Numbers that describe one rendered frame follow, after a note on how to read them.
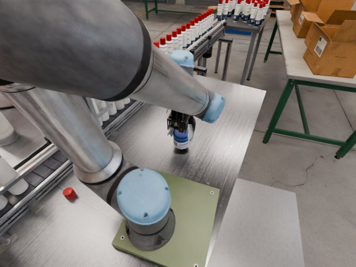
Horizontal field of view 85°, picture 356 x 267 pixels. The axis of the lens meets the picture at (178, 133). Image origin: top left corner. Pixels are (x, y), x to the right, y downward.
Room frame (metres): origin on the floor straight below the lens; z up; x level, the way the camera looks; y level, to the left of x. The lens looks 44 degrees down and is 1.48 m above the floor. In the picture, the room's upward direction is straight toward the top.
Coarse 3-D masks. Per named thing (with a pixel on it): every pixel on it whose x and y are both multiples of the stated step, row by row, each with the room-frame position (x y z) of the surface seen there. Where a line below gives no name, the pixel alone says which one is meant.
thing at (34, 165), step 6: (108, 108) 0.70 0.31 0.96; (102, 114) 0.67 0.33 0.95; (54, 150) 0.45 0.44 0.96; (42, 156) 0.42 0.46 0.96; (48, 156) 0.43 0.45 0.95; (36, 162) 0.40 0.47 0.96; (30, 168) 0.38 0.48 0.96; (18, 174) 0.35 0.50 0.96; (24, 174) 0.36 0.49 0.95; (12, 180) 0.33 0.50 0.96; (18, 180) 0.34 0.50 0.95; (6, 186) 0.31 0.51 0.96; (0, 192) 0.29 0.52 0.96
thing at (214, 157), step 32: (224, 96) 0.99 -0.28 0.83; (256, 96) 0.99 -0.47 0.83; (128, 128) 0.71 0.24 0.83; (160, 128) 0.71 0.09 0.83; (224, 128) 0.71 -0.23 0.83; (128, 160) 0.51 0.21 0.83; (160, 160) 0.51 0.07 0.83; (192, 160) 0.51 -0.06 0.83; (224, 160) 0.51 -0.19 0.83; (224, 192) 0.36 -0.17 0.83; (32, 224) 0.25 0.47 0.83; (64, 224) 0.25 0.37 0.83; (96, 224) 0.25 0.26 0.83; (0, 256) 0.16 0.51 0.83; (32, 256) 0.16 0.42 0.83; (64, 256) 0.16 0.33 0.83; (96, 256) 0.16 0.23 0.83; (128, 256) 0.16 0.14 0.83
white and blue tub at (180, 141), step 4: (176, 132) 0.59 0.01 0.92; (180, 132) 0.59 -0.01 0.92; (184, 132) 0.59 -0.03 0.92; (176, 136) 0.56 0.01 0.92; (180, 136) 0.56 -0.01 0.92; (184, 136) 0.56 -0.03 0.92; (176, 140) 0.56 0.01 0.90; (180, 140) 0.55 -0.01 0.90; (184, 140) 0.56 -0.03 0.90; (188, 140) 0.57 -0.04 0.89; (176, 144) 0.56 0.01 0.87; (180, 144) 0.55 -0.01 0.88; (184, 144) 0.56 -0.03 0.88; (188, 144) 0.57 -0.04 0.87; (180, 148) 0.56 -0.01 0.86; (184, 148) 0.56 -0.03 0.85
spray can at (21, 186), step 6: (0, 156) 0.36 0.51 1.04; (0, 162) 0.35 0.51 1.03; (6, 162) 0.36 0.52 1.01; (0, 168) 0.34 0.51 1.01; (6, 168) 0.35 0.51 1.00; (12, 168) 0.36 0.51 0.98; (0, 174) 0.33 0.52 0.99; (6, 174) 0.34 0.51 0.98; (12, 174) 0.35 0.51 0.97; (0, 180) 0.32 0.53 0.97; (6, 180) 0.33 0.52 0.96; (24, 180) 0.37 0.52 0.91; (12, 186) 0.33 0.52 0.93; (18, 186) 0.34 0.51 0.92; (24, 186) 0.35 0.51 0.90; (12, 192) 0.32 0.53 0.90; (18, 192) 0.33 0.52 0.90; (24, 192) 0.34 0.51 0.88
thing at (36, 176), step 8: (128, 104) 0.84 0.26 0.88; (120, 112) 0.77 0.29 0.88; (112, 120) 0.71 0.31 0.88; (104, 128) 0.66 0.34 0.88; (56, 152) 0.51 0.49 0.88; (48, 160) 0.47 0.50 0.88; (56, 160) 0.48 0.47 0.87; (64, 160) 0.47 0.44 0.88; (40, 168) 0.43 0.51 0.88; (48, 168) 0.43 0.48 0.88; (56, 168) 0.43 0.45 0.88; (24, 176) 0.40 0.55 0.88; (32, 176) 0.40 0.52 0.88; (40, 176) 0.40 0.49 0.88; (48, 176) 0.40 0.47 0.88; (32, 184) 0.37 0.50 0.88; (8, 192) 0.34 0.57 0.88; (8, 200) 0.31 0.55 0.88; (16, 200) 0.31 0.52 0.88; (8, 208) 0.28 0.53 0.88; (0, 216) 0.26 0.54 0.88
